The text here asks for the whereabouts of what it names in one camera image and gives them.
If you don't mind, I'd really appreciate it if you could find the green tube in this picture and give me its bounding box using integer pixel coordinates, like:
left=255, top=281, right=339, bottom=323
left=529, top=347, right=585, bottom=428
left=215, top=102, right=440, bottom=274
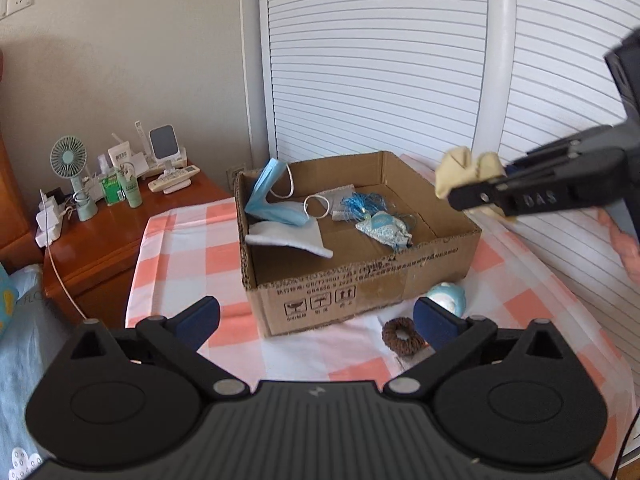
left=120, top=162, right=143, bottom=208

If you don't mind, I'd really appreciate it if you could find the wooden nightstand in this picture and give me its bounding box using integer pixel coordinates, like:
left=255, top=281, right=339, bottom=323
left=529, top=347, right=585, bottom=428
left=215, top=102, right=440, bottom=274
left=42, top=167, right=236, bottom=328

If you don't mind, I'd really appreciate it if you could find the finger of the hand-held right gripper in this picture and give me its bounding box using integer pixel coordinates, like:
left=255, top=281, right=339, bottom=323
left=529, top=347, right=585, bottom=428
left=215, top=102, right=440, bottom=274
left=505, top=125, right=626, bottom=176
left=447, top=157, right=626, bottom=217

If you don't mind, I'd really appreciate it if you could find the blue cloud print bedsheet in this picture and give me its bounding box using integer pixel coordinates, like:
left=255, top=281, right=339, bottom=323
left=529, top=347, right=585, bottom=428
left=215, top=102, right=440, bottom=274
left=0, top=262, right=76, bottom=480

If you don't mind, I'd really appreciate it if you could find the brown hair scrunchie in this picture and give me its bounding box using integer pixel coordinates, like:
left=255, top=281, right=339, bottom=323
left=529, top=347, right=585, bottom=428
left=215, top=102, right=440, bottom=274
left=381, top=317, right=428, bottom=359

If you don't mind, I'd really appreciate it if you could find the white power strip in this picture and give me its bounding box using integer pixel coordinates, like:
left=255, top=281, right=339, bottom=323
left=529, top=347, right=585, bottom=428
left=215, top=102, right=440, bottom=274
left=35, top=202, right=68, bottom=248

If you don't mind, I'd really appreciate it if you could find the white slim upright device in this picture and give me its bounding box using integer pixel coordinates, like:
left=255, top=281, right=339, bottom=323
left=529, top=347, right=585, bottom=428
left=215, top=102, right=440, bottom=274
left=134, top=120, right=150, bottom=161

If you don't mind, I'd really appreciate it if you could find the person's right hand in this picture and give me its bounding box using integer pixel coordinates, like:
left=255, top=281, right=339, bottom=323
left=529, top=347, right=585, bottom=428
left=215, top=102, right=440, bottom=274
left=597, top=207, right=640, bottom=285

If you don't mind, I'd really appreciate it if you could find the round blue white toy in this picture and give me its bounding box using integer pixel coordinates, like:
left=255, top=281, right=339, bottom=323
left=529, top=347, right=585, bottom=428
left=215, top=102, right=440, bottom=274
left=427, top=281, right=468, bottom=318

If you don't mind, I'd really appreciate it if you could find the white tissue paper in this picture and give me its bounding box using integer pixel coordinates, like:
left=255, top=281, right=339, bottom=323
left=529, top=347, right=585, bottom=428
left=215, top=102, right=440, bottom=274
left=245, top=220, right=334, bottom=259

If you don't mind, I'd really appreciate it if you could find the yellow cloth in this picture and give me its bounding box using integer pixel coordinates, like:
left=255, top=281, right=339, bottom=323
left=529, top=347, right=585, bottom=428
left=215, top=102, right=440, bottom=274
left=435, top=146, right=518, bottom=219

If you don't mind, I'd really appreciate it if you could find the white louvered door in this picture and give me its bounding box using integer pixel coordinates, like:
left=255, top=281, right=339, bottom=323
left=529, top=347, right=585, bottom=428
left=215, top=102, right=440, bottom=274
left=480, top=0, right=640, bottom=371
left=257, top=0, right=516, bottom=171

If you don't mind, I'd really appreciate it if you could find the blue cord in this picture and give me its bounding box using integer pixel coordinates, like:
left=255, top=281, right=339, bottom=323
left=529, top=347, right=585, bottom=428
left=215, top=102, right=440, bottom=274
left=340, top=191, right=386, bottom=222

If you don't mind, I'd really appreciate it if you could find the green pump bottle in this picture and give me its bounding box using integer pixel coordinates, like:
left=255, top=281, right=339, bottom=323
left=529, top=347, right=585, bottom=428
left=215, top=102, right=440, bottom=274
left=99, top=162, right=125, bottom=206

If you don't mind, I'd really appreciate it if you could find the wooden headboard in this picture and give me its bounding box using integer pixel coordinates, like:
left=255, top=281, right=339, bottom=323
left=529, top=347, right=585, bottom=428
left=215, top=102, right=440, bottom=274
left=0, top=50, right=31, bottom=266

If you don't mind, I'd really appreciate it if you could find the white charging cable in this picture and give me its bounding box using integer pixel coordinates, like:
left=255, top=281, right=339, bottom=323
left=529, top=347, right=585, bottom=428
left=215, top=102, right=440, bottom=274
left=39, top=189, right=88, bottom=321

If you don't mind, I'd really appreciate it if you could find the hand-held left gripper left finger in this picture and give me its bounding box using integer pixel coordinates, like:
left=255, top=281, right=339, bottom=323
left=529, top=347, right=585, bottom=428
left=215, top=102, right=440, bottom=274
left=70, top=296, right=250, bottom=401

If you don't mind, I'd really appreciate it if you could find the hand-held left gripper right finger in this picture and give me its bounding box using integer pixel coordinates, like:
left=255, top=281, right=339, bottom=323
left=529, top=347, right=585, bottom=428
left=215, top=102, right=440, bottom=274
left=382, top=296, right=568, bottom=401

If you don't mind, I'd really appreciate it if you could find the brown cardboard box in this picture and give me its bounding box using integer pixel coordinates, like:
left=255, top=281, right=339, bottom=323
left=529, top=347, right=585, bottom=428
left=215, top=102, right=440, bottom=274
left=234, top=150, right=483, bottom=338

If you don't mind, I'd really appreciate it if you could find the green desk fan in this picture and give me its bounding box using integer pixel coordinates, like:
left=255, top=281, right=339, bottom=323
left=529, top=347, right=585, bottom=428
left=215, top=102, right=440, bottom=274
left=49, top=135, right=98, bottom=222

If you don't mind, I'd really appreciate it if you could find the floral fabric pouch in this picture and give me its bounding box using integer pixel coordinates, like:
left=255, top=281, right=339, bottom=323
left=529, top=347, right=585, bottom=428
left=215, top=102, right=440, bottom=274
left=356, top=211, right=415, bottom=252

